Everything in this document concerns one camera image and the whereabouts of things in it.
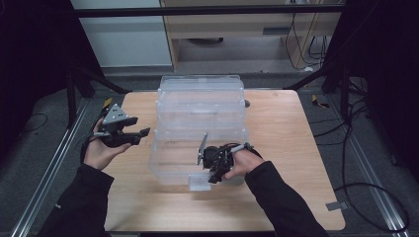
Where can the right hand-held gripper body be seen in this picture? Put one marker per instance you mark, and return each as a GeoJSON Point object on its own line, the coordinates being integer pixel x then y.
{"type": "Point", "coordinates": [217, 159]}

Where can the aluminium floor rail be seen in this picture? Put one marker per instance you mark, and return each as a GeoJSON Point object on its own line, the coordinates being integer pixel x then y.
{"type": "Point", "coordinates": [369, 164]}
{"type": "Point", "coordinates": [52, 164]}

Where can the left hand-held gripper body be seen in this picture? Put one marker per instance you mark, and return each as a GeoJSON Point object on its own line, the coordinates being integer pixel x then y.
{"type": "Point", "coordinates": [115, 138]}

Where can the grey tape piece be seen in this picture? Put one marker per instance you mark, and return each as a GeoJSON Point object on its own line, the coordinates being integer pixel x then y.
{"type": "Point", "coordinates": [336, 206]}

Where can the dark round table grommet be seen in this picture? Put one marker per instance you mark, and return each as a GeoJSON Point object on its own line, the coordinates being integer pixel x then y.
{"type": "Point", "coordinates": [247, 103]}

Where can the black metal stand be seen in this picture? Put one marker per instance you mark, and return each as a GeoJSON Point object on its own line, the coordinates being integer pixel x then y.
{"type": "Point", "coordinates": [70, 98]}
{"type": "Point", "coordinates": [345, 95]}

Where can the light wooden desk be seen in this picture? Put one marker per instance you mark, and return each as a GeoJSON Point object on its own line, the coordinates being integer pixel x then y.
{"type": "Point", "coordinates": [230, 24]}

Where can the black curtain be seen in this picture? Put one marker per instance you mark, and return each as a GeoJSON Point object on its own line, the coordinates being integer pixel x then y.
{"type": "Point", "coordinates": [388, 65]}
{"type": "Point", "coordinates": [29, 65]}

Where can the clear plastic storage box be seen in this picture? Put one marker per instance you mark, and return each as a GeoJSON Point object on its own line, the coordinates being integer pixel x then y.
{"type": "Point", "coordinates": [184, 115]}

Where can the person's left hand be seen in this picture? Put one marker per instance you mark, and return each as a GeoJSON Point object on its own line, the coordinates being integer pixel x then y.
{"type": "Point", "coordinates": [99, 154]}

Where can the person's right hand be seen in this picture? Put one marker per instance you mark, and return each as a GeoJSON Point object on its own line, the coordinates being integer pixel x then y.
{"type": "Point", "coordinates": [245, 163]}

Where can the black horizontal frame bar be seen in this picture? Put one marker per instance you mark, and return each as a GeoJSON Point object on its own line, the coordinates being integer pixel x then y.
{"type": "Point", "coordinates": [197, 11]}

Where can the white cabinet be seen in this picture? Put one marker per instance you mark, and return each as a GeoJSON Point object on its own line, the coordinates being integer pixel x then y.
{"type": "Point", "coordinates": [125, 42]}

